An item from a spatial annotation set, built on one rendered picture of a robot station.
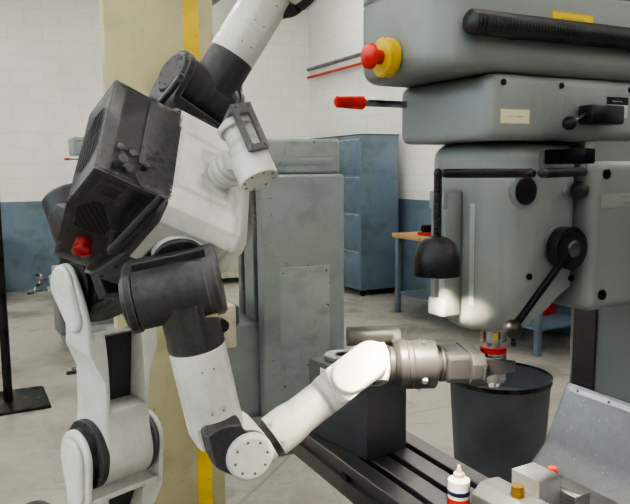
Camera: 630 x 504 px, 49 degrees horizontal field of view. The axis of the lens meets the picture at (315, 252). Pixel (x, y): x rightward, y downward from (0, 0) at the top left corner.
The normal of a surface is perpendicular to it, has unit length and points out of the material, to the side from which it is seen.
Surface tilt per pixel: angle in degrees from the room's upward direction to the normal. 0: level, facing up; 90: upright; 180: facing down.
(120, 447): 81
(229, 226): 58
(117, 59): 90
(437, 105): 90
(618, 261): 90
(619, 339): 90
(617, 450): 63
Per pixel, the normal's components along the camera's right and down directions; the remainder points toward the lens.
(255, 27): 0.43, 0.26
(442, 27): -0.40, 0.11
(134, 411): 0.74, 0.16
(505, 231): -0.01, 0.12
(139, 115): 0.63, -0.46
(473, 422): -0.69, 0.16
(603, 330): -0.89, 0.07
